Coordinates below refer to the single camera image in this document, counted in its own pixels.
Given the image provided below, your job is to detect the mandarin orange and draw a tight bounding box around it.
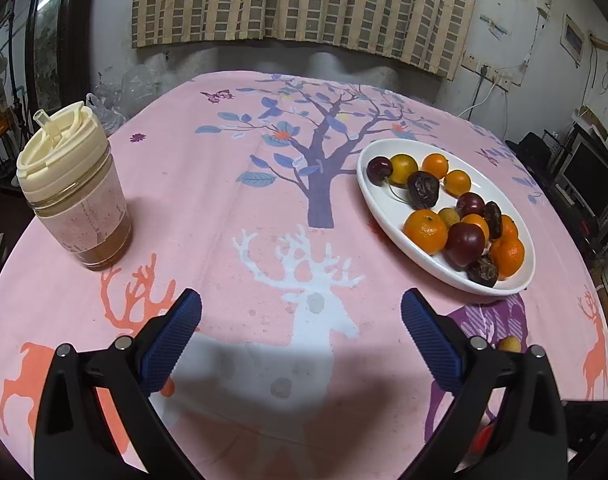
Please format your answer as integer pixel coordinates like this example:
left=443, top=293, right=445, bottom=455
left=490, top=235, right=525, bottom=280
left=403, top=209, right=448, bottom=256
left=502, top=214, right=519, bottom=240

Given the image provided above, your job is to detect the small red cherry tomato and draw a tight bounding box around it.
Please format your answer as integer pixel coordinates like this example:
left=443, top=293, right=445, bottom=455
left=469, top=422, right=495, bottom=455

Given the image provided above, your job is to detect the dark dried date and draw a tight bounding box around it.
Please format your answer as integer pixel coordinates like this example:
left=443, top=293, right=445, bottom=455
left=467, top=255, right=499, bottom=288

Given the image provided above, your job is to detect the dark red plum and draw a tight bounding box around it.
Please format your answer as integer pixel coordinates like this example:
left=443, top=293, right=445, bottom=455
left=443, top=222, right=485, bottom=269

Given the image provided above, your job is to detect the small yellow longan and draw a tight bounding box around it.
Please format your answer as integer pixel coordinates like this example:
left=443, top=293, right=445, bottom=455
left=438, top=207, right=460, bottom=229

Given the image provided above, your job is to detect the dark plum near right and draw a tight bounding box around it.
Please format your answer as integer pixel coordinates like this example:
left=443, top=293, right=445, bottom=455
left=456, top=192, right=485, bottom=219

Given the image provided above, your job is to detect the black tv stand with monitor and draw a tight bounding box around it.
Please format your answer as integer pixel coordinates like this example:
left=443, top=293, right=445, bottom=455
left=507, top=124, right=608, bottom=263

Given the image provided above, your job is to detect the small orange kumquat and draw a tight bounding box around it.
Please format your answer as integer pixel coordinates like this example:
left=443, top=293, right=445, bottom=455
left=443, top=169, right=472, bottom=197

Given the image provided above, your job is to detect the dark wrinkled passion fruit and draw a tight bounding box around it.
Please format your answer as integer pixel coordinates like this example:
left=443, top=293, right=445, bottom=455
left=407, top=170, right=440, bottom=210

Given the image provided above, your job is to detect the cream lid tumbler cup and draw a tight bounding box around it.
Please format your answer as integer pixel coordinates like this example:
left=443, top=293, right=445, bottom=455
left=16, top=101, right=133, bottom=271

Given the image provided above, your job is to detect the far right small mandarin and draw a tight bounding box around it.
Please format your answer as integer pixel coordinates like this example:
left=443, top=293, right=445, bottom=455
left=421, top=153, right=449, bottom=180

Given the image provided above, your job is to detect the yellow orange fruit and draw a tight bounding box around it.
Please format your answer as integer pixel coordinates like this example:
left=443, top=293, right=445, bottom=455
left=389, top=154, right=418, bottom=188

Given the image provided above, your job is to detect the pink deer print tablecloth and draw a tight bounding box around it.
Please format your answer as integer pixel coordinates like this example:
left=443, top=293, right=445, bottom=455
left=0, top=72, right=608, bottom=479

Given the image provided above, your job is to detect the front dark cherry with stem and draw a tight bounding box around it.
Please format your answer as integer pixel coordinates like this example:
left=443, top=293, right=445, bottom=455
left=366, top=156, right=409, bottom=205

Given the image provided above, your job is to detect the clear plastic bag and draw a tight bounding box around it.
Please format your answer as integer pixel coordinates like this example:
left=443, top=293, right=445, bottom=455
left=86, top=65, right=160, bottom=136

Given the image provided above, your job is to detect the dark framed picture cabinet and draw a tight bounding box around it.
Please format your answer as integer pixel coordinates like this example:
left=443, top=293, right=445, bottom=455
left=25, top=0, right=92, bottom=113

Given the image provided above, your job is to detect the striped beige curtain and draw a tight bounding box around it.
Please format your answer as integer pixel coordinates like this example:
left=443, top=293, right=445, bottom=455
left=132, top=0, right=475, bottom=79

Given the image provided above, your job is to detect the wall power strip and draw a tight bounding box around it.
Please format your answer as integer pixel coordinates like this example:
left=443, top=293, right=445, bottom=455
left=460, top=53, right=512, bottom=92

